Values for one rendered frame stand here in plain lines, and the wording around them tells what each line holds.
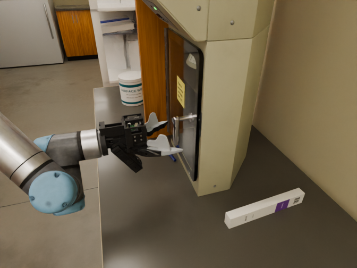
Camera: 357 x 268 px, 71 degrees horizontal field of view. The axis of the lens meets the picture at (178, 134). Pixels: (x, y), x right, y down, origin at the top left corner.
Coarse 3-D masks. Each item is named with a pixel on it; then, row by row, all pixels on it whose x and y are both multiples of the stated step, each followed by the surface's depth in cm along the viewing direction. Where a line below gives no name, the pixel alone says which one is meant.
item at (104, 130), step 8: (128, 120) 65; (136, 120) 65; (104, 128) 61; (112, 128) 61; (120, 128) 62; (128, 128) 61; (136, 128) 64; (144, 128) 62; (104, 136) 62; (112, 136) 63; (120, 136) 64; (128, 136) 62; (136, 136) 64; (144, 136) 65; (104, 144) 61; (112, 144) 64; (120, 144) 65; (128, 144) 63; (136, 144) 65; (144, 144) 65; (104, 152) 62; (128, 152) 65
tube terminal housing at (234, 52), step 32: (224, 0) 50; (256, 0) 52; (224, 32) 54; (256, 32) 58; (224, 64) 58; (256, 64) 68; (224, 96) 62; (256, 96) 82; (224, 128) 68; (224, 160) 74
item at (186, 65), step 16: (176, 32) 71; (176, 48) 72; (192, 48) 59; (176, 64) 74; (192, 64) 61; (176, 80) 77; (192, 80) 63; (176, 96) 80; (192, 96) 65; (176, 112) 83; (192, 112) 67; (192, 128) 69; (192, 144) 71; (192, 160) 74; (192, 176) 76
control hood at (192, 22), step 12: (156, 0) 47; (168, 0) 47; (180, 0) 48; (192, 0) 48; (204, 0) 49; (168, 12) 48; (180, 12) 49; (192, 12) 50; (204, 12) 50; (180, 24) 50; (192, 24) 51; (204, 24) 51; (192, 36) 52; (204, 36) 53
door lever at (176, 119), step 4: (176, 116) 67; (180, 116) 68; (184, 116) 68; (188, 116) 68; (172, 120) 68; (176, 120) 67; (180, 120) 68; (184, 120) 68; (176, 124) 68; (176, 128) 68; (176, 132) 69; (176, 136) 70; (176, 140) 71; (176, 144) 71
